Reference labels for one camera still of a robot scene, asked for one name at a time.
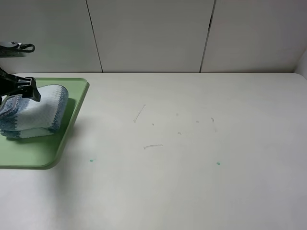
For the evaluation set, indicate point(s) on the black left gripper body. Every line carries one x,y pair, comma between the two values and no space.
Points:
12,84

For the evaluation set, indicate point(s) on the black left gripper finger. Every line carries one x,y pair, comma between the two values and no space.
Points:
32,93

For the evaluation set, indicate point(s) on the green plastic tray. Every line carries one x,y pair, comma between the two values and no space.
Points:
41,153

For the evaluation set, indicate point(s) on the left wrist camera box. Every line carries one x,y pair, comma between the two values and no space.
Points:
10,50

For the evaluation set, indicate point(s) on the blue white striped towel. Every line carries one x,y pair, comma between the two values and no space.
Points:
25,118

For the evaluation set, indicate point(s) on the clear plastic tag fastener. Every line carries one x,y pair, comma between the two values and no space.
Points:
152,146

